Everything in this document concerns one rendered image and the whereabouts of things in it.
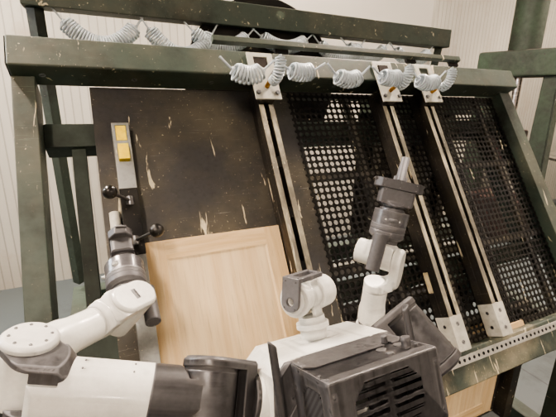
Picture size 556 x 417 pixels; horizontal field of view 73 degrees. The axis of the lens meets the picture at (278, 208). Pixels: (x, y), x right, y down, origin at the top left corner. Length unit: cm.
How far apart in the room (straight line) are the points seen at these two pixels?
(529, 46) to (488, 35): 102
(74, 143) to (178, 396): 92
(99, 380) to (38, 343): 10
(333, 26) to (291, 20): 24
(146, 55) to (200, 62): 17
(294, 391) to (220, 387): 12
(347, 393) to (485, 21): 633
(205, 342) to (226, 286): 17
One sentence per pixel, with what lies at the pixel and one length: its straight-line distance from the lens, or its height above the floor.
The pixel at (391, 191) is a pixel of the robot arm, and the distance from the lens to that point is 98.
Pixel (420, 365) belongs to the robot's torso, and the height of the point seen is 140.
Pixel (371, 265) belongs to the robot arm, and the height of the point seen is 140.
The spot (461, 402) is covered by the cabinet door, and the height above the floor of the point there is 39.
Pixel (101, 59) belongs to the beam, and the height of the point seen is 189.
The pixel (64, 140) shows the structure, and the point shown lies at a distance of 135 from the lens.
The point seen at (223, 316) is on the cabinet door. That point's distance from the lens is 118.
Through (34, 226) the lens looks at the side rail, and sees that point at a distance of 117.
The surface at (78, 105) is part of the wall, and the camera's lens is 400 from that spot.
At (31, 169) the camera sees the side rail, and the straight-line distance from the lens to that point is 123.
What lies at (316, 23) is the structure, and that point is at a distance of 210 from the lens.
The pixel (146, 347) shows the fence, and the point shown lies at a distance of 113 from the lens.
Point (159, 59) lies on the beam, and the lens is 136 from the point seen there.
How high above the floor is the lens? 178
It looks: 16 degrees down
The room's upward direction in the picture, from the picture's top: 1 degrees clockwise
